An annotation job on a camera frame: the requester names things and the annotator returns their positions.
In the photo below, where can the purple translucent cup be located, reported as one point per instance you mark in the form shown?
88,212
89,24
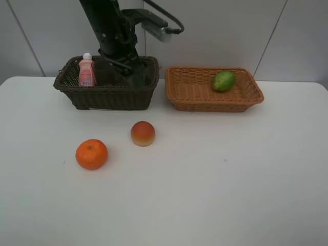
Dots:
104,72

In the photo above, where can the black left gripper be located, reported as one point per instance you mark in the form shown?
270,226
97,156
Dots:
115,31

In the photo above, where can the green lime fruit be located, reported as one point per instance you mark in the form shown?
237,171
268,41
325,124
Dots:
223,81

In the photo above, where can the pink bottle white cap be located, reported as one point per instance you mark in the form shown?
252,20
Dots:
87,71

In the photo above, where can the dark brown wicker basket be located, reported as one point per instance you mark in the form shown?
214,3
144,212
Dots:
120,96

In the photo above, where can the orange mandarin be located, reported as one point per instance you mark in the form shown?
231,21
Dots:
91,154

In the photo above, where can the round bread bun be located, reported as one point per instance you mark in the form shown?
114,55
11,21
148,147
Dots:
142,133

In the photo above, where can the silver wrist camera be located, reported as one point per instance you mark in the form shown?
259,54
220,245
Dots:
157,30

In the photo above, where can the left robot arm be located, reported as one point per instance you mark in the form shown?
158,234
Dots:
89,6

